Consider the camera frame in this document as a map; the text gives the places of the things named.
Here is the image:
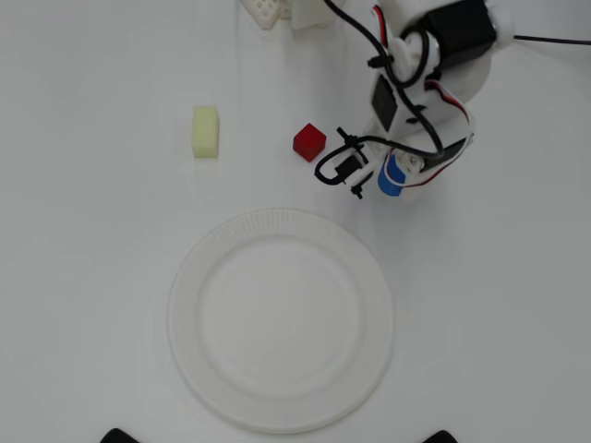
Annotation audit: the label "small black gripper camera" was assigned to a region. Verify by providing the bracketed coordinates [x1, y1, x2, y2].
[332, 127, 378, 201]

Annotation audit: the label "red cube block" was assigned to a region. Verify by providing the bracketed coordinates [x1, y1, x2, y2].
[292, 122, 328, 164]

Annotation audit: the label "blue cylinder block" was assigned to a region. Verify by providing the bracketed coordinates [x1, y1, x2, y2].
[377, 154, 413, 198]

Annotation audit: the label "pale yellow sponge block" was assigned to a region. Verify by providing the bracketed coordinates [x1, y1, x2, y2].
[191, 105, 221, 160]

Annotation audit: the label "thin black cable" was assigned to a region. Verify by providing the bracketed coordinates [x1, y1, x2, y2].
[513, 33, 591, 46]

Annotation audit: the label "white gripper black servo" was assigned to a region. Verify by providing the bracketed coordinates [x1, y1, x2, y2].
[367, 59, 477, 179]

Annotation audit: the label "red and white servo wires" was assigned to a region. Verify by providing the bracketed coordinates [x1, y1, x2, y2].
[370, 4, 477, 189]

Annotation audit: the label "white paper plate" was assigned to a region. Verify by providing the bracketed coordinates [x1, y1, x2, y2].
[166, 207, 395, 436]

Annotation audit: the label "black stand foot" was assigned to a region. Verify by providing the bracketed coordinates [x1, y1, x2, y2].
[100, 427, 142, 443]
[421, 428, 465, 443]

